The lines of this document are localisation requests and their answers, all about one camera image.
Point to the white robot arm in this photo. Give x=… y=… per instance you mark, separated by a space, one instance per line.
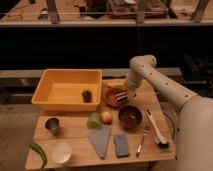
x=194 y=143

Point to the red bowl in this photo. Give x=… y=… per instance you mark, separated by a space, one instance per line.
x=110 y=97

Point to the dark purple bowl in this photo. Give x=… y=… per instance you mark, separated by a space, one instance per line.
x=129 y=116

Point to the yellow banana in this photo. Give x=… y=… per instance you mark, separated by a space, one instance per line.
x=115 y=85

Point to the brown pine cone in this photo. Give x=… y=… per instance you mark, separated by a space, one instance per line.
x=87 y=96

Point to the orange peach fruit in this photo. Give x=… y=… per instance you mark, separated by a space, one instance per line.
x=106 y=117

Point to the green round fruit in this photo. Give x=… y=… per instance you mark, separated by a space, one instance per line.
x=94 y=121

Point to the yellow plastic tub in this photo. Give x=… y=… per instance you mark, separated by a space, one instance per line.
x=61 y=89

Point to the grey triangular cloth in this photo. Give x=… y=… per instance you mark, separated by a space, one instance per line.
x=99 y=140

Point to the blue sponge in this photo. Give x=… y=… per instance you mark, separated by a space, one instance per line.
x=121 y=146

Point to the metal fork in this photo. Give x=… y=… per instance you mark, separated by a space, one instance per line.
x=145 y=132

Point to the grey metal cup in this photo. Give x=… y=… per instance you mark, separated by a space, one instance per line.
x=53 y=125

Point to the green chili pepper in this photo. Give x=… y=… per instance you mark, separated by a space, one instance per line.
x=37 y=148

